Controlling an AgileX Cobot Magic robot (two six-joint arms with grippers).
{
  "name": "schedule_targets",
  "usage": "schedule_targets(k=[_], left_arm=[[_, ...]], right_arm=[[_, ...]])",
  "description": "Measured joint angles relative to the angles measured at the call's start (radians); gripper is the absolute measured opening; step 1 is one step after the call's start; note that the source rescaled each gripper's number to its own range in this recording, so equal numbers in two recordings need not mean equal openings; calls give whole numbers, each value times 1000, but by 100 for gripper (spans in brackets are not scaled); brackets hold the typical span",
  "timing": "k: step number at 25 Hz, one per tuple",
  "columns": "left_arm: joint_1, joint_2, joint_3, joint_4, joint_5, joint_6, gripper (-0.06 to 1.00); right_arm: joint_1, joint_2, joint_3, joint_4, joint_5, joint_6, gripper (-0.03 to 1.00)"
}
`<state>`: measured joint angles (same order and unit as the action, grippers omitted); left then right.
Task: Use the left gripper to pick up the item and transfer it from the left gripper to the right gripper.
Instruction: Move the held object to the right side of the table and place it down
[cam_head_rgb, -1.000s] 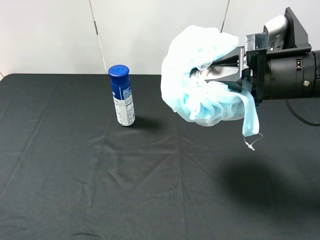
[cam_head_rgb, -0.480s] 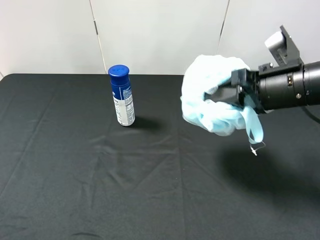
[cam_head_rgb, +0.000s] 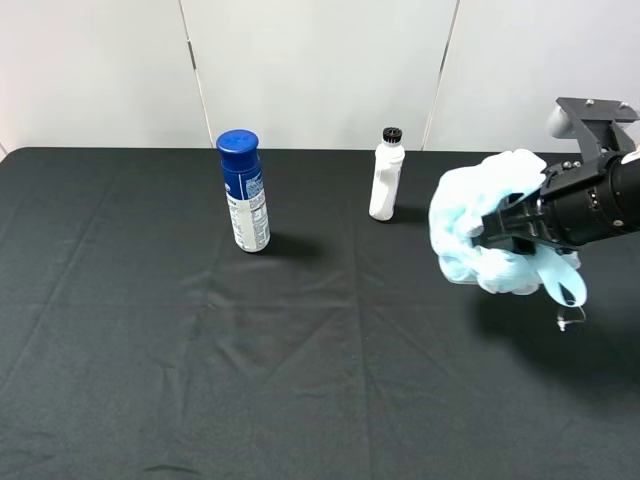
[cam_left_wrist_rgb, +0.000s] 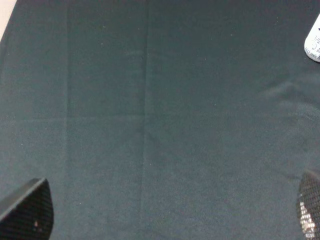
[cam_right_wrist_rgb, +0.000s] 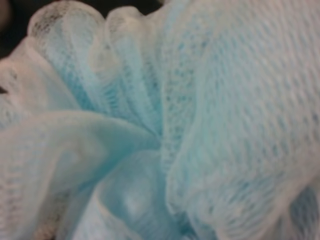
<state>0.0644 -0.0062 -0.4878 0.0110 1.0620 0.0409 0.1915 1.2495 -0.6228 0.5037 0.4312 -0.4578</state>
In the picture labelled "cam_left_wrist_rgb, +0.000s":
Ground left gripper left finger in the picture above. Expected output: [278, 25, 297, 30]
[0, 178, 54, 240]

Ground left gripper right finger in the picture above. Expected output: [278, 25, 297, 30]
[296, 170, 320, 240]

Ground white plastic bottle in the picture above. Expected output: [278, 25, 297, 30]
[304, 15, 320, 63]

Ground black tablecloth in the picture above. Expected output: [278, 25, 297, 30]
[0, 0, 320, 240]

